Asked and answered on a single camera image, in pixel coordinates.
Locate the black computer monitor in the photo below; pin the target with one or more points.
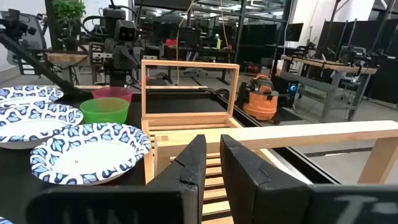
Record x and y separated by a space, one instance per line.
293 32

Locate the wooden top workbench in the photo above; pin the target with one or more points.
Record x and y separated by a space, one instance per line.
329 67

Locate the pink plastic bowl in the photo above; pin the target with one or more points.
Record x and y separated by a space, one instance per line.
112 92

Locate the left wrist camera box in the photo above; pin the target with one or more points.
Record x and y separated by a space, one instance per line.
126 31

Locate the blue patterned paper bowl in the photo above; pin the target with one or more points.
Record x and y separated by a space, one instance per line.
28 127
4 221
28 92
93 157

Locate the black computer tower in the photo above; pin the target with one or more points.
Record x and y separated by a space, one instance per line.
289 90

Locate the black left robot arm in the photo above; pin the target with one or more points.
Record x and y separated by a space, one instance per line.
110 17

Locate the black diagonal frame strut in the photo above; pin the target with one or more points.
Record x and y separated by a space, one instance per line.
37 65

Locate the orange shop vacuum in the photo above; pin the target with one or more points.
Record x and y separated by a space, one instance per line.
259 102

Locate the slatted wooden shelf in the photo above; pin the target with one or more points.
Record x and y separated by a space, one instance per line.
186 137

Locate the black camera on stand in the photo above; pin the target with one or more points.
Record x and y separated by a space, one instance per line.
15 26

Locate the green plastic bowl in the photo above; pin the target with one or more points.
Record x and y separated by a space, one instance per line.
104 110

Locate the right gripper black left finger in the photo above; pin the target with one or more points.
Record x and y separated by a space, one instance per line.
174 199

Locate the small wooden top table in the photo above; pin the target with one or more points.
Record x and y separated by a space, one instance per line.
66 58

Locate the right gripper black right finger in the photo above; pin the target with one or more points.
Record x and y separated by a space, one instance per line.
264 199

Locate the green leafy potted plant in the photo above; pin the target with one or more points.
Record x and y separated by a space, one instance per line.
68 15

